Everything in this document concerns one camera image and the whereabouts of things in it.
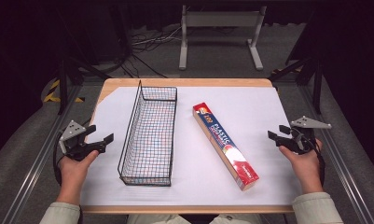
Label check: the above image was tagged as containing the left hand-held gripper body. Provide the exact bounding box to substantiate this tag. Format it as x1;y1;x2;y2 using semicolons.
58;119;99;162

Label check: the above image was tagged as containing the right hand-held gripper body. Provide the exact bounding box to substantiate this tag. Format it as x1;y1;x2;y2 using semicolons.
277;116;333;156

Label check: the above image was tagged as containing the black wire basket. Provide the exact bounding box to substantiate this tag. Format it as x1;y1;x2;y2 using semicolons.
117;79;178;188

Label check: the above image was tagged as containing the long plastic wrap box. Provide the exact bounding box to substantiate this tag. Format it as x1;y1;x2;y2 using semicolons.
192;102;260;191

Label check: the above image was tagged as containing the person's right hand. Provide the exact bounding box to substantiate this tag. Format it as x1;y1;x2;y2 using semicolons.
279;138;325;195

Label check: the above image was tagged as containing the person's left hand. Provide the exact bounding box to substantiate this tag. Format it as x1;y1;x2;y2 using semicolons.
57;149;100;201

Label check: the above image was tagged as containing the yellow black hazard tape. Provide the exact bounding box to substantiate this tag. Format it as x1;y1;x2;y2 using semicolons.
42;78;86;104

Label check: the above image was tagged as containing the black metal stand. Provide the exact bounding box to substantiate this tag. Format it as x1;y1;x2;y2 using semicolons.
268;54;325;116
56;55;112;116

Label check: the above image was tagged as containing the white table mat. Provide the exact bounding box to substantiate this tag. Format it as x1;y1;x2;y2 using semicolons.
80;86;302;207

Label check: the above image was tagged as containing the white metal stand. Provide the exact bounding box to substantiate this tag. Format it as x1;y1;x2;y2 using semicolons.
178;4;269;72

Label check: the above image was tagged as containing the right hand-held gripper cable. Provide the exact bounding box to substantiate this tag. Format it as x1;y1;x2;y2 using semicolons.
312;139;327;189

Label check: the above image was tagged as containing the hand-held gripper cable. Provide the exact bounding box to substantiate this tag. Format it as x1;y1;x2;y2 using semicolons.
312;139;327;189
51;135;63;186

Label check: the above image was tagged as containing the left hand-held gripper cable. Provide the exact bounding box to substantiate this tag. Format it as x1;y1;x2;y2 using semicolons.
51;135;63;186

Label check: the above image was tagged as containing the aluminium rail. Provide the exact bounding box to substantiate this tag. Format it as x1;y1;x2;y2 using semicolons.
0;84;84;224
298;84;374;224

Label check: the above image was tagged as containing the bundle of floor cables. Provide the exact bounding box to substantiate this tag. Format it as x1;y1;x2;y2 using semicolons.
118;25;184;79

